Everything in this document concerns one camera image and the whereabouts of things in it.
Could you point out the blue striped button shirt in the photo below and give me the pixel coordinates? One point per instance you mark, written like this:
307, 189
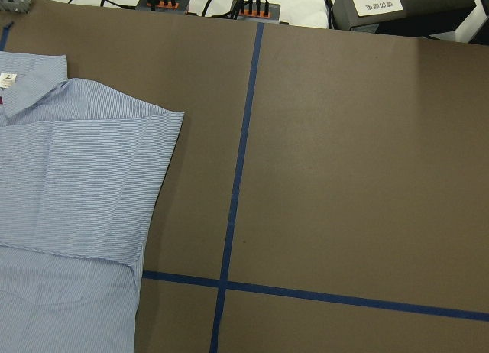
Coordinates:
82, 165

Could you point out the black orange usb hub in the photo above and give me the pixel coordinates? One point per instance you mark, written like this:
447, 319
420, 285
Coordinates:
170, 6
252, 10

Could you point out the brown paper table cover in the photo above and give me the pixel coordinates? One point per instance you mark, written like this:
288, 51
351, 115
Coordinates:
329, 189

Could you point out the black box with white label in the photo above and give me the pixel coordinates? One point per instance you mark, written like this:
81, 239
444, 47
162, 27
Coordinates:
402, 17

